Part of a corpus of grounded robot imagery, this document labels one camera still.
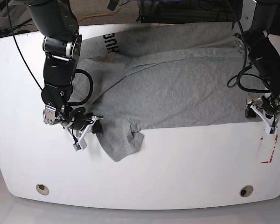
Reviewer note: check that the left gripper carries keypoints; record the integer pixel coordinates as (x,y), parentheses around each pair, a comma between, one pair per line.
(271,109)

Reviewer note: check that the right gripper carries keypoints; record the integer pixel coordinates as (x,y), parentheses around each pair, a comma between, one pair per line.
(78,121)

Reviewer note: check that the grey T-shirt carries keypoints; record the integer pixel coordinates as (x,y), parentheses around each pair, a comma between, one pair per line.
(162,77)

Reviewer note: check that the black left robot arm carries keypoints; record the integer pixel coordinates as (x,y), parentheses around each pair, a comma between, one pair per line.
(62,44)

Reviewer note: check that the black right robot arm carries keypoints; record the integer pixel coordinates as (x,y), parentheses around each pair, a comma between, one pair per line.
(176,76)

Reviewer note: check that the red tape rectangle marking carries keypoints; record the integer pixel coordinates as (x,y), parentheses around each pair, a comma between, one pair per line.
(267,148)

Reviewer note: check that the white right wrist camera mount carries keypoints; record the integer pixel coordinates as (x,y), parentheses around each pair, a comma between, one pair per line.
(78,137)

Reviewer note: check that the right table cable grommet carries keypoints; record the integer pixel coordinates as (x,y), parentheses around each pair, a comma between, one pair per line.
(246,191)

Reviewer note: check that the table cable grommet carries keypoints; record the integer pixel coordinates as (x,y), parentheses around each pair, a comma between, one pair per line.
(246,191)
(42,189)

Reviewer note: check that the left table cable grommet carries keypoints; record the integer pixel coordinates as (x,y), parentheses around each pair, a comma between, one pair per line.
(42,189)

